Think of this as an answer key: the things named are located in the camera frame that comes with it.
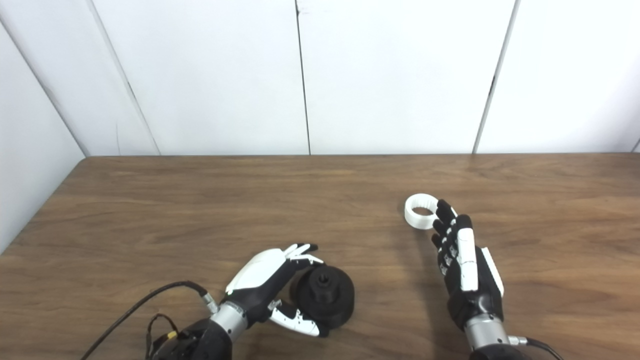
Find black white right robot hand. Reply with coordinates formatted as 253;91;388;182
431;199;505;331

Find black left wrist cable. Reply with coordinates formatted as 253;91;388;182
80;281;219;360

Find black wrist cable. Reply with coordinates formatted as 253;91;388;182
509;336;566;360
80;281;219;360

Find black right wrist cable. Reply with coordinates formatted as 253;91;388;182
509;336;566;360

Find thin wires with yellow connector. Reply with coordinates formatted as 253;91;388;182
145;314;180;360

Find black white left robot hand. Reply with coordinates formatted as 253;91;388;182
225;243;331;337

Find round black plastic part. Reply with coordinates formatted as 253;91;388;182
290;266;356;331

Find white toothed plastic ring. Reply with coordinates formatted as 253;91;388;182
404;193;441;230

